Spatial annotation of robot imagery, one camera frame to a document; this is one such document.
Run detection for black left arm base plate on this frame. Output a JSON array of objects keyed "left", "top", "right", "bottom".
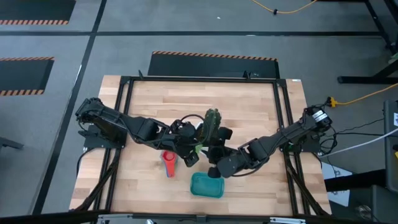
[{"left": 78, "top": 123, "right": 128, "bottom": 149}]

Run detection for teal plastic basket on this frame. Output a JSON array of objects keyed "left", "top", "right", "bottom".
[{"left": 190, "top": 172, "right": 225, "bottom": 199}]

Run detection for grey stand foot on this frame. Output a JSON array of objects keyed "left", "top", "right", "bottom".
[{"left": 0, "top": 136, "right": 24, "bottom": 151}]

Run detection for white sheet on floor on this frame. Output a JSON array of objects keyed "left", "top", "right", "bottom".
[{"left": 320, "top": 161, "right": 352, "bottom": 207}]

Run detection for yellow cable with black clip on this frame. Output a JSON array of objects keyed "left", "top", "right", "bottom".
[{"left": 251, "top": 0, "right": 318, "bottom": 15}]

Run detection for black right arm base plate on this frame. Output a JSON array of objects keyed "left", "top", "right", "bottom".
[{"left": 277, "top": 127, "right": 322, "bottom": 154}]

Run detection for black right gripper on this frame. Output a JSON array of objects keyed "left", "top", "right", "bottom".
[{"left": 201, "top": 126, "right": 249, "bottom": 179}]

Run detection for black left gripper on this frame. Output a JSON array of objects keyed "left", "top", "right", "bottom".
[{"left": 167, "top": 119, "right": 201, "bottom": 168}]

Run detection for red measuring cup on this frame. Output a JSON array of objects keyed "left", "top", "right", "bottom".
[{"left": 160, "top": 150, "right": 178, "bottom": 178}]

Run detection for green cactus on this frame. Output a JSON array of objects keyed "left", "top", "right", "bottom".
[{"left": 201, "top": 108, "right": 223, "bottom": 147}]

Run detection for black hazard-striped floor mat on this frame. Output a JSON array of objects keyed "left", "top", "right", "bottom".
[
  {"left": 0, "top": 0, "right": 76, "bottom": 26},
  {"left": 147, "top": 50, "right": 280, "bottom": 79},
  {"left": 0, "top": 57, "right": 55, "bottom": 96}
]

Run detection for black metal stand legs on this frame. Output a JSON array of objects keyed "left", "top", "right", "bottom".
[{"left": 337, "top": 0, "right": 398, "bottom": 85}]

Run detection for yellow extension cord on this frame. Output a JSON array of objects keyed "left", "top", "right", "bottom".
[{"left": 326, "top": 82, "right": 398, "bottom": 108}]

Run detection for black aluminium table frame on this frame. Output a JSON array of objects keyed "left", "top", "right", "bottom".
[{"left": 74, "top": 70, "right": 332, "bottom": 217}]

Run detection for black rig crossbar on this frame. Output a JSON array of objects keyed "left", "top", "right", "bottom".
[{"left": 0, "top": 208, "right": 398, "bottom": 224}]

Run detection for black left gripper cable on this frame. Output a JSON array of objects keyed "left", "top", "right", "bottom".
[{"left": 179, "top": 113, "right": 206, "bottom": 126}]

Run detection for black bar beside cabinet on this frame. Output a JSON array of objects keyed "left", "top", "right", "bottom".
[{"left": 325, "top": 169, "right": 386, "bottom": 193}]

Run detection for white cable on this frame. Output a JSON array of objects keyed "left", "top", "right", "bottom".
[{"left": 326, "top": 127, "right": 398, "bottom": 157}]

